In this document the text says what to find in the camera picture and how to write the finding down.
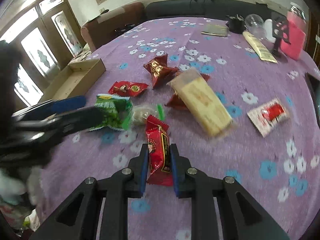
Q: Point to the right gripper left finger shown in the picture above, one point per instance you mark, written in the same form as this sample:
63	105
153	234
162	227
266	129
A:
98	208

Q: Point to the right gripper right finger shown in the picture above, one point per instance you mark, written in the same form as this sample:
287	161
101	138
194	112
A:
220	207

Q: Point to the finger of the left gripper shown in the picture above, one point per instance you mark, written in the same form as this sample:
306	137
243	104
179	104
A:
50	107
56	127

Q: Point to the green peas snack bag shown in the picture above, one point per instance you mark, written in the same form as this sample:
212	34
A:
116	112

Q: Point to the red round-logo candy packet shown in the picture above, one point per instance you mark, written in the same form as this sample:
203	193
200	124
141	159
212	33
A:
126	88

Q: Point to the brown cake clear packet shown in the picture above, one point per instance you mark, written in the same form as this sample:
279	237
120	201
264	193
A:
140	113

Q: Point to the red bar snack packet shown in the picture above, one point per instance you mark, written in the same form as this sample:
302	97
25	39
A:
159	154

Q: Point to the white red sachet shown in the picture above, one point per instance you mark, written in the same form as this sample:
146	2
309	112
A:
267	116

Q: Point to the dark red gold-print packet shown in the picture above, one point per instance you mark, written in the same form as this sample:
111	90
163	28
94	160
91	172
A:
159	69

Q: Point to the long beige cracker pack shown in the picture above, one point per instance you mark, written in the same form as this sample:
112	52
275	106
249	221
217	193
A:
202	102

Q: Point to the cardboard box tray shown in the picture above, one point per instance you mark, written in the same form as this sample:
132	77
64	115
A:
74	80

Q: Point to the brown armchair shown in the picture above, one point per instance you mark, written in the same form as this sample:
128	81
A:
109	25

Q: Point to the purple floral tablecloth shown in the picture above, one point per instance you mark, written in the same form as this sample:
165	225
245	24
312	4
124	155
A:
281	171

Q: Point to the cream tube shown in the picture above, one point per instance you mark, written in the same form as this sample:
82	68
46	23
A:
259	48

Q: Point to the olive notebook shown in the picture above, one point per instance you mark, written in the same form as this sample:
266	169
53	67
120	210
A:
215	30

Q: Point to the black leather sofa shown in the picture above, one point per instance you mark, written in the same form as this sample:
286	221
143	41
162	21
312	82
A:
215	9

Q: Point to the black small box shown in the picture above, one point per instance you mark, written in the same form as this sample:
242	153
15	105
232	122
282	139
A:
236	24

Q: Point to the clear plastic cup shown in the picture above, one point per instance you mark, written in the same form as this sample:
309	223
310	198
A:
255	25

